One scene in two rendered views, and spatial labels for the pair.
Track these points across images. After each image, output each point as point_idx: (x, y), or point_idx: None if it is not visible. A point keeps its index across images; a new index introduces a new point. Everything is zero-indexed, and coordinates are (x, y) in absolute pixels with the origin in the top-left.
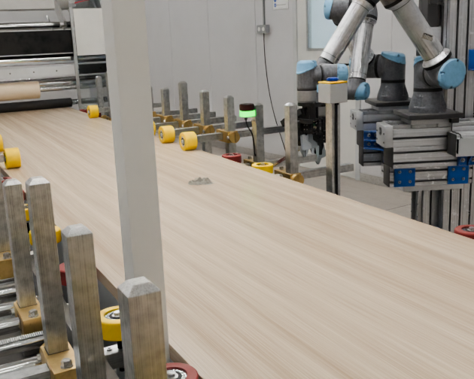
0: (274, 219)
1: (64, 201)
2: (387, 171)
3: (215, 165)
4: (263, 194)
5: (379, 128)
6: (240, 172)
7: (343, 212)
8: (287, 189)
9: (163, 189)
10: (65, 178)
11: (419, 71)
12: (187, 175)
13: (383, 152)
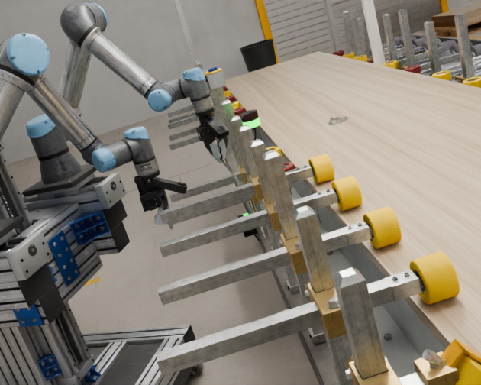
0: (311, 102)
1: (447, 90)
2: (121, 231)
3: (311, 147)
4: (301, 118)
5: (111, 184)
6: (297, 139)
7: (273, 111)
8: (282, 124)
9: (369, 111)
10: (470, 109)
11: None
12: (344, 129)
13: (104, 222)
